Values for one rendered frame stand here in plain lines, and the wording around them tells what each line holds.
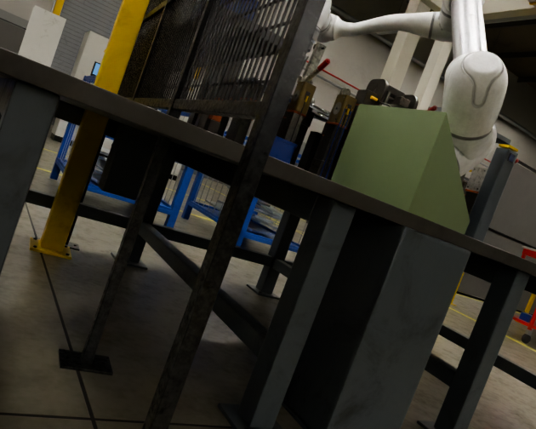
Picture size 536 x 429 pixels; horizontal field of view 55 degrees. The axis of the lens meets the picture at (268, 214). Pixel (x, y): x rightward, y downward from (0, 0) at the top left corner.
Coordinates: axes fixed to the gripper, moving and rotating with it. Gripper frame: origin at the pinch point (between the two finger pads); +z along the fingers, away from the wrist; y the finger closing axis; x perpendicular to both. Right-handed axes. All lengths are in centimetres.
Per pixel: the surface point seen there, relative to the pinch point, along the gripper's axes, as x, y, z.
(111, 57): 65, 43, 13
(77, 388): 59, -76, 105
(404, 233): -8, -91, 41
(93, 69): 19, 774, -36
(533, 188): -498, 266, -73
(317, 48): 1.5, -17.1, -14.7
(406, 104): -41.0, -25.5, -9.1
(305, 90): 1.7, -20.0, 2.8
